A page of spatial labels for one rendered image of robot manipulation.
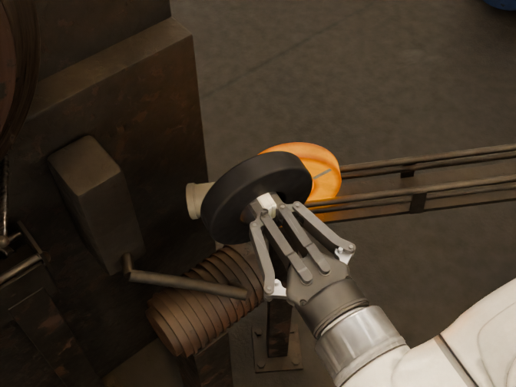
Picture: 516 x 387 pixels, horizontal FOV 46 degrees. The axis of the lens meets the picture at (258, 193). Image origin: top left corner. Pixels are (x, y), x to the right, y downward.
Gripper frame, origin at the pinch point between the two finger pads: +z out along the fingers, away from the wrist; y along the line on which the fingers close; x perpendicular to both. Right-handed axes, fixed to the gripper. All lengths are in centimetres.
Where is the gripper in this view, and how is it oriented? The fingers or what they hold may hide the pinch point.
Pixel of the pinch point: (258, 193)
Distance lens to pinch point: 78.4
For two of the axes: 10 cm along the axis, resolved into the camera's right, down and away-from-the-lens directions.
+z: -4.9, -7.3, 4.7
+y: 8.7, -3.9, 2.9
